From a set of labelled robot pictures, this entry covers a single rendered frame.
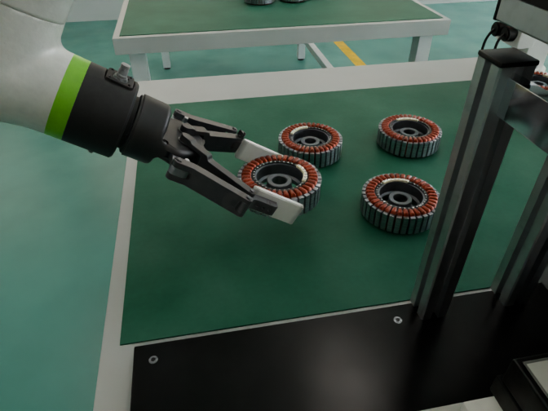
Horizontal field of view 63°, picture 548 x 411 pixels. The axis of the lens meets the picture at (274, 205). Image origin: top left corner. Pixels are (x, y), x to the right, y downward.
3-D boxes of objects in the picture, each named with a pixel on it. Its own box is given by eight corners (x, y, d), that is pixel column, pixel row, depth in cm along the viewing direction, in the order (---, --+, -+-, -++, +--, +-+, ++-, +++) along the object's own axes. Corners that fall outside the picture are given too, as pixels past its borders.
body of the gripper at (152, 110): (137, 111, 46) (217, 144, 50) (143, 80, 53) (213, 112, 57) (112, 166, 50) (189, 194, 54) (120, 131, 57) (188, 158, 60)
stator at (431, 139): (444, 161, 78) (449, 142, 76) (380, 159, 79) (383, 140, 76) (430, 130, 87) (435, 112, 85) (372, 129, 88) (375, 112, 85)
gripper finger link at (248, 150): (234, 157, 63) (233, 154, 63) (276, 174, 66) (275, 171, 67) (244, 140, 62) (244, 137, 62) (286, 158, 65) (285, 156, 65)
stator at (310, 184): (242, 224, 56) (242, 201, 54) (234, 176, 65) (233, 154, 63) (329, 217, 58) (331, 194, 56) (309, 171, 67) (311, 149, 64)
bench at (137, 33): (152, 229, 179) (111, 37, 133) (158, 65, 323) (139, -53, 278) (410, 198, 195) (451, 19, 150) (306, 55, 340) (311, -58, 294)
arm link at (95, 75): (69, 122, 55) (52, 161, 48) (101, 37, 50) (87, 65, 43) (118, 141, 58) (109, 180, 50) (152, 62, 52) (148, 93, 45)
